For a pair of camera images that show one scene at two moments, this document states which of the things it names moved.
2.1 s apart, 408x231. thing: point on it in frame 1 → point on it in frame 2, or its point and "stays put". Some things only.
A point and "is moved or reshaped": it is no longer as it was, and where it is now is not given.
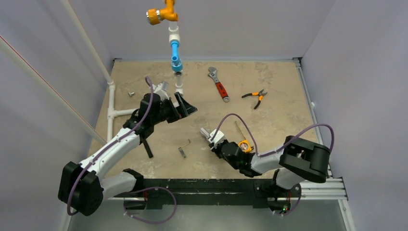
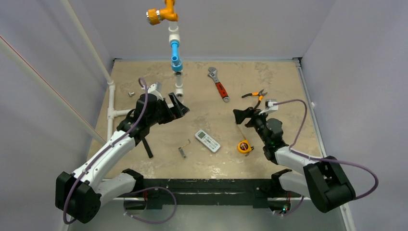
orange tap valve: x=155 y=17 stays put
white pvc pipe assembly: x=176 y=66 stays put
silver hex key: x=182 y=153 stays put
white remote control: x=204 y=134 is moved or reshaped
